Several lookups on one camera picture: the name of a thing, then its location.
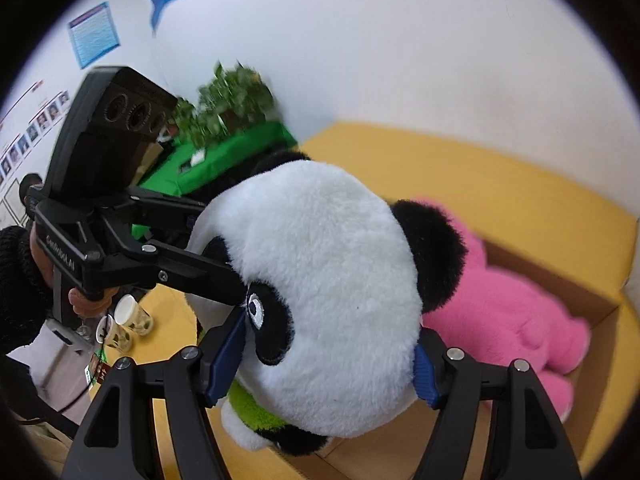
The panda plush toy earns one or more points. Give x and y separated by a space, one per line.
325 260

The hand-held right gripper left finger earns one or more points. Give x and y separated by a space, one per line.
226 355

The blue wall poster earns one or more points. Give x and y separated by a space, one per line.
94 35

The person's torso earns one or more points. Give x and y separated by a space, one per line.
55 375

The green box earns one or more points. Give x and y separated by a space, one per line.
225 157

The person's left hand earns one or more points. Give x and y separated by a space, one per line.
85 302

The small hanging badge tag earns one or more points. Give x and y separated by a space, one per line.
97 370

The person's left forearm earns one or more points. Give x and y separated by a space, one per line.
20 285

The brown cardboard box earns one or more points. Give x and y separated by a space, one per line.
550 280

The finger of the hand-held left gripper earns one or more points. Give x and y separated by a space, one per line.
195 270
165 207

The yellow desktop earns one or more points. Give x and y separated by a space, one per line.
500 180

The green potted plant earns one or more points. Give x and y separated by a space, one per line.
230 97

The row of wall portrait photos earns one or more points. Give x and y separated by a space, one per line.
30 135

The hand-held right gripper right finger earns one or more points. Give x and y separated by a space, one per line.
425 375

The pink plush toy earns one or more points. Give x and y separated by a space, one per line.
500 310

